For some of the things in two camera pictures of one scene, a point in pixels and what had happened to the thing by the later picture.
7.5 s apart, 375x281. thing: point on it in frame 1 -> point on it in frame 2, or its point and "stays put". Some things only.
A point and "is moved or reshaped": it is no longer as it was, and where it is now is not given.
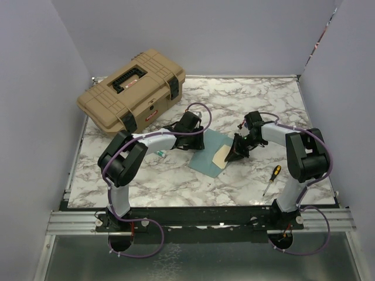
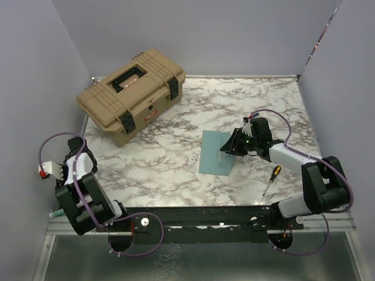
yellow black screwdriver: (277, 171) stays put
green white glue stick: (162, 153) -> (56, 213)
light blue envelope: (202, 160) is moved or reshaped
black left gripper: (198, 144) -> (60, 183)
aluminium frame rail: (62, 222) stays put
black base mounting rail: (204, 225) stays put
